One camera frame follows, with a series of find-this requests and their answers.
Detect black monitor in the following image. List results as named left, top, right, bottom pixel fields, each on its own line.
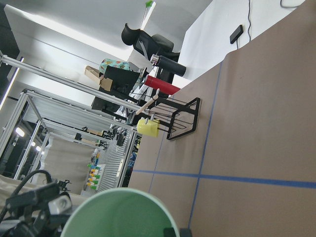
left=100, top=66, right=140, bottom=95

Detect cardboard box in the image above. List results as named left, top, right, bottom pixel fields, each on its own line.
left=84, top=66, right=113, bottom=91

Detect yellow cup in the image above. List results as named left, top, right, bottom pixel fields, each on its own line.
left=137, top=118, right=159, bottom=137

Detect pale green cup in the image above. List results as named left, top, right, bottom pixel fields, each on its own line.
left=61, top=188, right=180, bottom=237

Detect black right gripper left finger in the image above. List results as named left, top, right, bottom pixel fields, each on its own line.
left=163, top=227, right=174, bottom=237

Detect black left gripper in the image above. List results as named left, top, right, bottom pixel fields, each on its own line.
left=0, top=170, right=72, bottom=237

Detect aluminium frame shelving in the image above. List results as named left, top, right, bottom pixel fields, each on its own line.
left=0, top=55, right=144, bottom=188

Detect black wire cup rack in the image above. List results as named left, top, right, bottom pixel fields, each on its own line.
left=135, top=90, right=201, bottom=141

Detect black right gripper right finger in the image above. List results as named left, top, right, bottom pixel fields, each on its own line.
left=179, top=228, right=192, bottom=237

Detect red bottle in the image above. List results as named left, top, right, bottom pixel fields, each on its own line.
left=145, top=75, right=180, bottom=95

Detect black office chair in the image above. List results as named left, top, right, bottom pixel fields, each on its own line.
left=121, top=23, right=180, bottom=62

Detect black bottle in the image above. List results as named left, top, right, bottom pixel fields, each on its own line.
left=150, top=54, right=186, bottom=77

